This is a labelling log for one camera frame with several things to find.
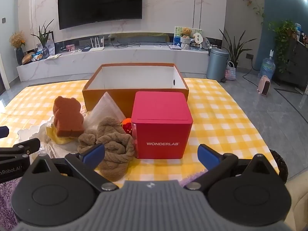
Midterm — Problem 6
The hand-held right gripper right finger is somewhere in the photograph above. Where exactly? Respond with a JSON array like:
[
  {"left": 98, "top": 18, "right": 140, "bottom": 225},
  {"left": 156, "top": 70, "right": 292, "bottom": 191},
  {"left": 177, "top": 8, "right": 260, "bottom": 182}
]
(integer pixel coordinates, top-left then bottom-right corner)
[{"left": 186, "top": 144, "right": 281, "bottom": 191}]

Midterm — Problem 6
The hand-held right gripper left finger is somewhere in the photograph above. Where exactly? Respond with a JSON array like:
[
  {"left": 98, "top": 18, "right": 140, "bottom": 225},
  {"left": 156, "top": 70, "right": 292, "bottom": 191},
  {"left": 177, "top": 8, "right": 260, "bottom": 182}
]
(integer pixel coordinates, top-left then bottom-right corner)
[{"left": 23, "top": 143, "right": 119, "bottom": 192}]

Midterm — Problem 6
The white plastic bag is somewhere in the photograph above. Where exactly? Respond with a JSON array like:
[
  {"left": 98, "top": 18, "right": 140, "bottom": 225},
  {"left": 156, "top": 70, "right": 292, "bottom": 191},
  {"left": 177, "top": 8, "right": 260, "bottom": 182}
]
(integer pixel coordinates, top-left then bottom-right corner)
[{"left": 18, "top": 115, "right": 80, "bottom": 160}]

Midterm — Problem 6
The brown towel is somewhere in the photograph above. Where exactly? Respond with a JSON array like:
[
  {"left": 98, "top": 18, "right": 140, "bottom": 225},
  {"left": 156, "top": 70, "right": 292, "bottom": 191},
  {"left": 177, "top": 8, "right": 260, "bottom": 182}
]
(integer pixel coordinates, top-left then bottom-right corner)
[{"left": 77, "top": 116, "right": 135, "bottom": 181}]

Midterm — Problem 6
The brown bear-shaped sponge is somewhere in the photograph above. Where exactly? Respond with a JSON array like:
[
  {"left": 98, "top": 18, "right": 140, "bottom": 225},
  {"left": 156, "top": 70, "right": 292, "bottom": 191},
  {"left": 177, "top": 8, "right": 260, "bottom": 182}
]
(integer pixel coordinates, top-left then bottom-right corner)
[{"left": 52, "top": 96, "right": 85, "bottom": 137}]

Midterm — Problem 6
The orange cardboard box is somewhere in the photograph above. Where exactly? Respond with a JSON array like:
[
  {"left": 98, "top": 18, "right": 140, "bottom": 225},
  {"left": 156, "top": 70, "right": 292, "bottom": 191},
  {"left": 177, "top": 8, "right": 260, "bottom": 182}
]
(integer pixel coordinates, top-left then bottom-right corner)
[{"left": 82, "top": 63, "right": 189, "bottom": 116}]

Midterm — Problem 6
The purple fluffy cloth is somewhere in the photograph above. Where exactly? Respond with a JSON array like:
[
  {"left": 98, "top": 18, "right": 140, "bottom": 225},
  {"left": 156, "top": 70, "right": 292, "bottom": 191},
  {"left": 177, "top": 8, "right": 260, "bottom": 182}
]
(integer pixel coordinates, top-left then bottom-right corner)
[{"left": 0, "top": 170, "right": 207, "bottom": 225}]

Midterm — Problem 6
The yellow sponge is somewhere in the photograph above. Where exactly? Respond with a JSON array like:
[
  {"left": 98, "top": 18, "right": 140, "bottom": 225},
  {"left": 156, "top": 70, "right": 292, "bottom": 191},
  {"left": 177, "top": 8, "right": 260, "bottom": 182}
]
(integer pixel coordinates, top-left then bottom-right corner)
[{"left": 46, "top": 124, "right": 75, "bottom": 145}]

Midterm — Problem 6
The red strawberry toy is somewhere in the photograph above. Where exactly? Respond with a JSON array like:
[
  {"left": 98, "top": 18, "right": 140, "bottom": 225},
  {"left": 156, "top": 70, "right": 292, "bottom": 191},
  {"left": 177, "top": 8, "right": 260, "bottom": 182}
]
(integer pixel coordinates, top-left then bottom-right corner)
[{"left": 121, "top": 118, "right": 133, "bottom": 134}]

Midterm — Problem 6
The clear triangular bag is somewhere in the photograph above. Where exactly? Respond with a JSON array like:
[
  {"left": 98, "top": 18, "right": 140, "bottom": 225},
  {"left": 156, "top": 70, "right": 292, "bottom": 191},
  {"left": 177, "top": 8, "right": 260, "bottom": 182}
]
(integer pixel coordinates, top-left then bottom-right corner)
[{"left": 84, "top": 92, "right": 126, "bottom": 132}]

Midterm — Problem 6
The red cube box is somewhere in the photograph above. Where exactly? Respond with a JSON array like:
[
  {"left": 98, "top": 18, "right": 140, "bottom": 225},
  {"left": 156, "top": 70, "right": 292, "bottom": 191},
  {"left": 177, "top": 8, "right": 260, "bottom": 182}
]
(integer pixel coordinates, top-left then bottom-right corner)
[{"left": 131, "top": 91, "right": 193, "bottom": 160}]

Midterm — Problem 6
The black round object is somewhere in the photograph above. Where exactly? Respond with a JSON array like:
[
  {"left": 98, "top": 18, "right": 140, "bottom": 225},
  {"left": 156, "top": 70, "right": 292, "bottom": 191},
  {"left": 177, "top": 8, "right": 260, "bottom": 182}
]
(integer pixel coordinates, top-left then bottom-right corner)
[{"left": 269, "top": 149, "right": 288, "bottom": 181}]

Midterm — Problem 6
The golden ornament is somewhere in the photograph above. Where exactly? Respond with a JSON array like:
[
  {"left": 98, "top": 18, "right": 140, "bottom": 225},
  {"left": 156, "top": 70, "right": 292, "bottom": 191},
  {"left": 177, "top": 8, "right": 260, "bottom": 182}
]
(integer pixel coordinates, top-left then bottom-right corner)
[{"left": 22, "top": 52, "right": 35, "bottom": 65}]

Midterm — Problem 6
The pink woven bag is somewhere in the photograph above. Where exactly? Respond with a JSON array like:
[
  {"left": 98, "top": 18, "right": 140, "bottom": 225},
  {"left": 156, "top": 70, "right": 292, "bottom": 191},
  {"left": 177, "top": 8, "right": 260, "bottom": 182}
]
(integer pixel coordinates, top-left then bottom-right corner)
[{"left": 225, "top": 61, "right": 238, "bottom": 81}]

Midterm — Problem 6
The pink space heater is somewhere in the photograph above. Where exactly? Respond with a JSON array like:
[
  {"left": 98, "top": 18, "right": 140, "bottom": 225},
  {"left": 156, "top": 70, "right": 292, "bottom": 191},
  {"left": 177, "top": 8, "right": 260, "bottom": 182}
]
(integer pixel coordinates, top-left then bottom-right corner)
[{"left": 257, "top": 75, "right": 271, "bottom": 96}]

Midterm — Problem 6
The vase with dried flowers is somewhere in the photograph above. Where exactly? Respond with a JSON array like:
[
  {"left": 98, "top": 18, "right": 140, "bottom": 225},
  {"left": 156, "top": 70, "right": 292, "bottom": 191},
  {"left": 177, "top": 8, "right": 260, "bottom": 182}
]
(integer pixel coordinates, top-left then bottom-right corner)
[{"left": 9, "top": 31, "right": 26, "bottom": 65}]

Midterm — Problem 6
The grey pedal trash can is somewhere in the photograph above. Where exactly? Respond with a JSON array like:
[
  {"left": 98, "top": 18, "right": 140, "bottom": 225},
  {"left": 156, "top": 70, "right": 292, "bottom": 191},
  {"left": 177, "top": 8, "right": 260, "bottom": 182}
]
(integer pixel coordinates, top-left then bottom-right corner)
[{"left": 206, "top": 48, "right": 230, "bottom": 82}]

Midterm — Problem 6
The white marble television cabinet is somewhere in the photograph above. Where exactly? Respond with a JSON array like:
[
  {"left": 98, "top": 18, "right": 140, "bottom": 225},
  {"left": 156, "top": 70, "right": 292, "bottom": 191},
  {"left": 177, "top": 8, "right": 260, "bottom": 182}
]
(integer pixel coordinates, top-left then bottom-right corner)
[{"left": 16, "top": 44, "right": 209, "bottom": 82}]

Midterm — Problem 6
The green plant in glass vase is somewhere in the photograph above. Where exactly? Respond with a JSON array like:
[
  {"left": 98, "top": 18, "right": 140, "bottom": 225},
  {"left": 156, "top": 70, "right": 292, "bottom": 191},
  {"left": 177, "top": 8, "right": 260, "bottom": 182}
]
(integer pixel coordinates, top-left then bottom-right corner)
[{"left": 31, "top": 19, "right": 55, "bottom": 59}]

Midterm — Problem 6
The beige sofa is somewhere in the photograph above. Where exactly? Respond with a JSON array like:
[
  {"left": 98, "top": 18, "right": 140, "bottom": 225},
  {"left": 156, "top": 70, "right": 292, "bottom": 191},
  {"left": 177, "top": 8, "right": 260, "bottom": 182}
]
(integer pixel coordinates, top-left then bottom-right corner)
[{"left": 284, "top": 173, "right": 308, "bottom": 231}]

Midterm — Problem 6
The blue water bottle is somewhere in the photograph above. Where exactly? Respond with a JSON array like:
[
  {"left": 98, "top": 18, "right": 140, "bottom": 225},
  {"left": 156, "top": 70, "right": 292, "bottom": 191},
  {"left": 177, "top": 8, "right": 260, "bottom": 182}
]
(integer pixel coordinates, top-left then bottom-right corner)
[{"left": 260, "top": 49, "right": 276, "bottom": 80}]

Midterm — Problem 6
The white router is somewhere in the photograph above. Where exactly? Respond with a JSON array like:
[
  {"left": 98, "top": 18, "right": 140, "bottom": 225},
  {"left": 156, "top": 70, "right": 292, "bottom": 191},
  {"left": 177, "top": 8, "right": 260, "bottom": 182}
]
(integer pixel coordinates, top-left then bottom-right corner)
[{"left": 90, "top": 37, "right": 105, "bottom": 52}]

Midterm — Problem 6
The potted snake plant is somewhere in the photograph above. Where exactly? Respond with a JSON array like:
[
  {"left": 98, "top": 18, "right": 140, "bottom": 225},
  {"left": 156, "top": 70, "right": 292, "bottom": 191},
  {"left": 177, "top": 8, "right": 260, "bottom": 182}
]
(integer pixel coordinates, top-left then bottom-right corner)
[{"left": 219, "top": 29, "right": 258, "bottom": 69}]

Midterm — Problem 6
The brown teddy bear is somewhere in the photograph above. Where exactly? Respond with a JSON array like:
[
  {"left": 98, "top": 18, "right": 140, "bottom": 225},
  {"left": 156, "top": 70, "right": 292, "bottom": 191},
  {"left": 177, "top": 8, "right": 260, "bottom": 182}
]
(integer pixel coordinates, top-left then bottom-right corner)
[{"left": 180, "top": 28, "right": 193, "bottom": 50}]

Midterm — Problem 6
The dark cabinet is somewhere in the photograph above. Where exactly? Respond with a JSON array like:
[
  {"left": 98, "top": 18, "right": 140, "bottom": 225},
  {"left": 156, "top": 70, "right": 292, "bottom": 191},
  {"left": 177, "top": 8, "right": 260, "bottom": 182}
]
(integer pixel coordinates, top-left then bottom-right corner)
[{"left": 274, "top": 37, "right": 308, "bottom": 95}]

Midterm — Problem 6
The green picture card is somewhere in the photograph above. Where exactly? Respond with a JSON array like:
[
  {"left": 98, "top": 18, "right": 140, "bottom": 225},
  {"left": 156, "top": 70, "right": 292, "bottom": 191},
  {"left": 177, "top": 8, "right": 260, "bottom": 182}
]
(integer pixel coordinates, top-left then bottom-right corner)
[{"left": 174, "top": 26, "right": 203, "bottom": 47}]

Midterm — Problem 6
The leafy pothos plant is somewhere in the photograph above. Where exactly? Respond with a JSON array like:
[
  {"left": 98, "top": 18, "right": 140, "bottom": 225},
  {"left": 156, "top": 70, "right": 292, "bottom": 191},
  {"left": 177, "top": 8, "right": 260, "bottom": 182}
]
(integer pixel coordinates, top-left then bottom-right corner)
[{"left": 268, "top": 20, "right": 298, "bottom": 73}]

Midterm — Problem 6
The black television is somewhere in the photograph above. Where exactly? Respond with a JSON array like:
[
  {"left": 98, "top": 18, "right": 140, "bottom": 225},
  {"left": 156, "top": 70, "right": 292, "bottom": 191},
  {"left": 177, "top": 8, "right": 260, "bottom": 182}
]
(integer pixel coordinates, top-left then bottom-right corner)
[{"left": 57, "top": 0, "right": 143, "bottom": 30}]

